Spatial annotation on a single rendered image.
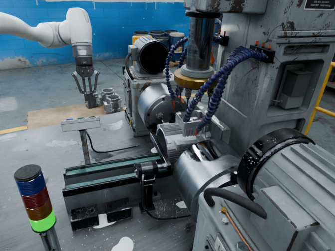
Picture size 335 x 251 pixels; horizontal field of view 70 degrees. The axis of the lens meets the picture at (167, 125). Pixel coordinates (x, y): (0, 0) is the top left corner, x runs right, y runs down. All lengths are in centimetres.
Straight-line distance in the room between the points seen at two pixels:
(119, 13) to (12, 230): 588
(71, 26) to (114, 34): 539
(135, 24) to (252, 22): 585
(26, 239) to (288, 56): 114
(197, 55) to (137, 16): 587
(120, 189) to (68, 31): 73
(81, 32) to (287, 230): 105
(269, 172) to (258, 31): 58
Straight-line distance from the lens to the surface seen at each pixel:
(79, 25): 119
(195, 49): 91
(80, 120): 118
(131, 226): 103
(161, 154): 98
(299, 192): 48
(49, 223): 78
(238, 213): 61
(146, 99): 125
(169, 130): 101
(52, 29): 126
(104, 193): 107
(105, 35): 651
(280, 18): 89
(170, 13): 717
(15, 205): 124
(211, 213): 61
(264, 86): 94
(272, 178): 50
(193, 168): 77
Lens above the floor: 161
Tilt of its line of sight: 29 degrees down
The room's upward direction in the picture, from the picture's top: 2 degrees clockwise
